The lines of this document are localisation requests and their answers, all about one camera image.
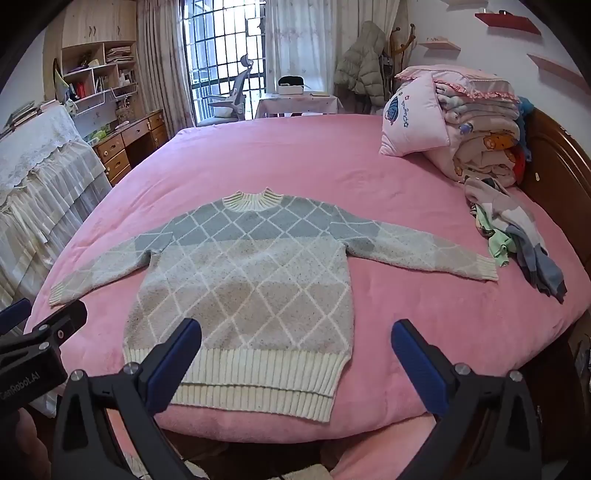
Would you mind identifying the wooden shelf unit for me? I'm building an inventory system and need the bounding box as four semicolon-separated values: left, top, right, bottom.
60;41;139;130

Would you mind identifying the lace covered piano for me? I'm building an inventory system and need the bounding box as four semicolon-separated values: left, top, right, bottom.
0;105;112;305

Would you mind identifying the light green garment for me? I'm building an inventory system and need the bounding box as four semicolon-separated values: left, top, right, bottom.
471;205;513;268

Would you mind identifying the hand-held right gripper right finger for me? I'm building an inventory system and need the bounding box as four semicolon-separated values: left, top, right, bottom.
390;318;548;480

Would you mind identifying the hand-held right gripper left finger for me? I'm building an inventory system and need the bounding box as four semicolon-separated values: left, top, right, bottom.
50;318;204;480

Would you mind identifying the white sheer curtain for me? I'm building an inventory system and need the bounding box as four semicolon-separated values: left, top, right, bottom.
265;0;411;93

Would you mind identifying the light wooden wardrobe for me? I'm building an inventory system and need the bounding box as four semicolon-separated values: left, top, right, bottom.
61;0;138;47

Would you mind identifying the olive down jacket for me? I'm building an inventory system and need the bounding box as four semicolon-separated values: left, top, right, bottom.
333;21;389;107

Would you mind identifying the window with metal grille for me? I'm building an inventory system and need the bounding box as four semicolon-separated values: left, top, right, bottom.
182;0;269;125

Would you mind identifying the cartoon printed folded blanket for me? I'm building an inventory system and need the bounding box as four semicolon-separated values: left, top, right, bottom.
434;83;529;185

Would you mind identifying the wooden coat rack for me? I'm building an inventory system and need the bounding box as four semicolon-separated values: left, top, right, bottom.
385;25;419;93

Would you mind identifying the wooden desk with drawers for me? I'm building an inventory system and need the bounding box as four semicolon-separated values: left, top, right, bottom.
91;110;171;188

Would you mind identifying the grey office chair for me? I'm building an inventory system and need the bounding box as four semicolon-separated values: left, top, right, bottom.
203;53;257;123

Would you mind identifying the small table with pink cloth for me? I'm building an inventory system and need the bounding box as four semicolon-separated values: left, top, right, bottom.
255;92;345;120

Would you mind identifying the pink bed blanket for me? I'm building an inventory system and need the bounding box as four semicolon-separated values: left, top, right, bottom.
23;113;591;480

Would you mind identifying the brown wooden headboard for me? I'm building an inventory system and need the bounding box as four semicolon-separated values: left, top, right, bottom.
517;107;591;333

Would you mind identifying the beige curtain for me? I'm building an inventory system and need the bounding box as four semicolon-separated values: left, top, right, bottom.
136;0;197;134

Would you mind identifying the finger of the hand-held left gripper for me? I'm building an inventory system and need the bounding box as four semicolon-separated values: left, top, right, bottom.
0;301;88;359
0;299;31;335

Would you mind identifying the long pale wall shelf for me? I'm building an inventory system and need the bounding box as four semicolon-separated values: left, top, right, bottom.
529;54;587;88

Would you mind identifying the pink embroidered pillow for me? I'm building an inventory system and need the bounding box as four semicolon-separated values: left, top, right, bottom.
379;71;458;160

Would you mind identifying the person's left hand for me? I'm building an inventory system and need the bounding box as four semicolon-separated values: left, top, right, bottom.
0;408;51;480

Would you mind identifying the white box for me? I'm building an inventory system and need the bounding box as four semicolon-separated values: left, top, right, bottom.
277;75;309;96

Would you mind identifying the blue plush toy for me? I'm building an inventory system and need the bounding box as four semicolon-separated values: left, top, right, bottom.
517;96;536;139

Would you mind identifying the red wall shelf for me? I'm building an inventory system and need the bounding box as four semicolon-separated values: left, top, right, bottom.
475;11;541;35

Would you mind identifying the grey diamond pattern knit sweater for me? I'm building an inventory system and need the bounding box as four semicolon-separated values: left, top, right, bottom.
48;187;500;423

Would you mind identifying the row of books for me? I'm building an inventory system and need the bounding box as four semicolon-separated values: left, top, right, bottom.
0;98;63;137

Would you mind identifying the pink ruffled quilt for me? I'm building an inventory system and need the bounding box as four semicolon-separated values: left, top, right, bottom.
394;65;520;102

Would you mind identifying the pile of crumpled clothes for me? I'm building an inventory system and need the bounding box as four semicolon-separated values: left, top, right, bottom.
464;178;568;303

